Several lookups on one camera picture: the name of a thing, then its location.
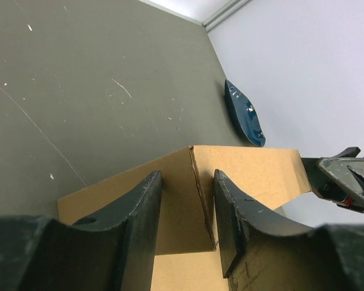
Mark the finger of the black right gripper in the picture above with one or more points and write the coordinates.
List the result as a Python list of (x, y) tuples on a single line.
[(339, 178)]

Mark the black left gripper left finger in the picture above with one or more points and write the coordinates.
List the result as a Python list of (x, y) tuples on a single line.
[(110, 249)]

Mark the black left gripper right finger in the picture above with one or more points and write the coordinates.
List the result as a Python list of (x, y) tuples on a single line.
[(263, 250)]

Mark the brown cardboard box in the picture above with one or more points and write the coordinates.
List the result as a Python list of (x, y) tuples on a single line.
[(186, 254)]

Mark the blue leaf-shaped dish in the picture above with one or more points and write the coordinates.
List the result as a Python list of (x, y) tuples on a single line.
[(243, 116)]

